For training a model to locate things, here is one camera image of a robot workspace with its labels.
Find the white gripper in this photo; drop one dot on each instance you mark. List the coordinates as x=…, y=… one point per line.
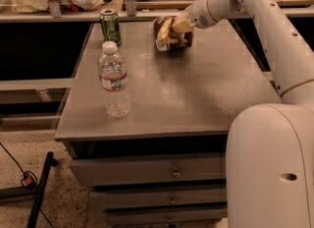
x=198, y=15

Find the brown chip bag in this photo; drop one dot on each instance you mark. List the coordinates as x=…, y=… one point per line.
x=166, y=39

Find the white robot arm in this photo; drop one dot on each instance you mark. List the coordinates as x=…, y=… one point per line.
x=270, y=148

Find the green soda can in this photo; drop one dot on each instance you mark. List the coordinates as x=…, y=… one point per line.
x=110, y=25

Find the clear plastic water bottle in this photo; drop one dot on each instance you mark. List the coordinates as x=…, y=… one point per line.
x=113, y=76

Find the grey drawer cabinet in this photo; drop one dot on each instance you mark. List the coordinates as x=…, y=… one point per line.
x=181, y=103

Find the top grey drawer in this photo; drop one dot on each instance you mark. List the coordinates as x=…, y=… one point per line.
x=133, y=170

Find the grey drawer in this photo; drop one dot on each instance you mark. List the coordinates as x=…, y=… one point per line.
x=133, y=170
x=167, y=196
x=168, y=215

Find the middle grey drawer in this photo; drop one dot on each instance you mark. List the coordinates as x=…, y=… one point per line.
x=167, y=196

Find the bottom grey drawer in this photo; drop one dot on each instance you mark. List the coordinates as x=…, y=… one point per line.
x=168, y=215

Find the black stand leg left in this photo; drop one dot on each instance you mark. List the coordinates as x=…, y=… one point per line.
x=32, y=188

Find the grey metal railing frame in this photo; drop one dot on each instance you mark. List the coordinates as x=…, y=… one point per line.
x=118, y=6

